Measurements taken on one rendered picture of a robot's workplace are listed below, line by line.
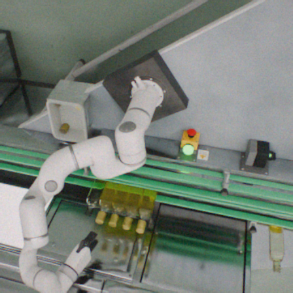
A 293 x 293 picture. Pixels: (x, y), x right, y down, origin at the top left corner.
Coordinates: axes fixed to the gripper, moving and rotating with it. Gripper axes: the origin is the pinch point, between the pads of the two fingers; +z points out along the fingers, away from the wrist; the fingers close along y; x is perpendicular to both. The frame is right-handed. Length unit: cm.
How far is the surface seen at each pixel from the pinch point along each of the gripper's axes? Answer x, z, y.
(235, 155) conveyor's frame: -37, 58, 16
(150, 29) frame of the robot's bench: 28, 101, 39
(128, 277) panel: -17.8, -1.8, -11.6
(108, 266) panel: -8.1, -1.3, -12.4
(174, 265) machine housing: -31.3, 14.7, -15.5
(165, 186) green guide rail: -15.1, 34.9, 6.7
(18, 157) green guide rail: 54, 18, 4
